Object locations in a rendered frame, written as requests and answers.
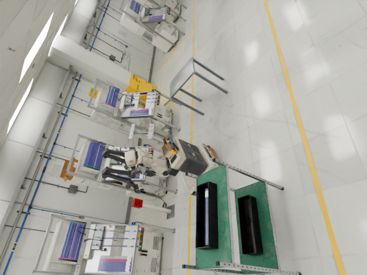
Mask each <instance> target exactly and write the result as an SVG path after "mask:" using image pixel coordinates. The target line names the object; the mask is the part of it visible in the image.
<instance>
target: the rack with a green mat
mask: <svg viewBox="0 0 367 275"><path fill-rule="evenodd" d="M212 161H213V162H214V163H217V164H220V166H218V167H216V168H214V169H212V170H210V171H207V172H205V173H203V174H201V175H199V176H197V175H194V174H191V173H189V172H186V173H185V175H186V176H188V177H192V178H195V179H196V205H197V186H198V185H200V184H202V183H205V182H207V181H209V182H212V183H215V184H217V212H218V249H210V250H201V249H196V265H195V266H193V265H182V268H185V269H190V270H201V271H211V272H221V273H231V274H241V275H265V274H287V275H301V273H300V272H293V271H285V270H281V267H280V261H279V254H278V250H277V243H276V237H275V230H274V223H273V217H272V213H271V207H270V200H269V193H268V187H267V184H268V185H270V186H273V187H275V188H277V189H280V190H284V187H282V186H279V185H277V184H275V183H272V182H270V181H267V180H265V179H263V178H261V177H258V176H256V175H253V174H251V173H249V172H247V171H244V170H242V169H240V168H237V167H235V166H232V165H230V164H228V163H225V162H223V161H221V160H218V159H216V158H213V159H212ZM228 168H229V169H232V170H234V171H236V172H239V173H241V174H243V175H246V176H248V177H251V178H254V179H256V180H258V181H259V182H256V183H253V184H250V185H247V186H244V187H242V188H239V189H233V188H230V187H229V175H228ZM230 191H231V192H234V195H235V208H236V221H237V229H238V242H239V255H240V264H235V258H234V243H233V228H232V213H231V204H230ZM247 195H251V196H253V197H256V202H257V210H258V218H259V226H260V231H261V239H262V247H263V254H260V255H258V254H257V255H246V254H245V255H244V254H242V245H241V232H240V220H239V208H238V198H240V197H243V196H247ZM222 268H238V269H241V271H235V270H226V269H222Z"/></svg>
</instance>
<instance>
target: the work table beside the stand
mask: <svg viewBox="0 0 367 275"><path fill-rule="evenodd" d="M194 62H195V63H196V64H198V65H199V66H201V67H202V68H204V69H206V70H207V71H209V72H210V73H212V74H213V75H215V76H216V77H218V78H219V79H221V80H222V81H223V80H224V78H223V77H221V76H219V75H218V74H216V73H215V72H214V71H212V70H211V69H209V68H208V67H206V66H205V65H203V64H201V63H200V62H198V61H197V60H196V59H194V58H193V57H191V58H190V60H189V61H188V62H187V63H186V64H185V65H184V67H183V68H182V69H181V70H180V71H179V73H178V74H177V75H176V77H174V78H173V80H172V81H171V82H170V84H169V87H170V99H172V100H174V101H176V102H178V103H180V104H181V105H183V106H185V107H187V108H189V109H191V110H193V111H195V112H197V113H199V114H201V115H202V116H204V113H203V112H201V111H199V110H197V109H195V108H193V107H191V106H189V105H188V104H186V103H184V102H182V101H180V100H178V99H176V98H174V95H176V94H177V92H178V91H179V90H180V91H182V92H184V93H185V94H187V95H189V96H190V97H192V98H194V99H196V100H197V101H199V102H202V100H201V99H199V98H197V97H196V96H194V95H192V94H190V93H189V92H187V91H185V90H184V89H182V87H183V85H184V84H185V83H186V82H187V81H188V80H189V79H190V78H191V76H192V75H193V74H195V75H197V76H198V77H200V78H201V79H203V80H205V81H206V82H208V83H209V84H211V85H213V86H214V87H216V88H218V89H219V90H220V91H222V92H224V93H225V94H227V93H228V91H226V90H225V89H223V88H222V87H220V86H218V85H217V84H215V83H213V82H212V81H210V80H209V79H207V78H206V77H204V76H202V75H201V74H199V73H198V72H196V71H195V68H194Z"/></svg>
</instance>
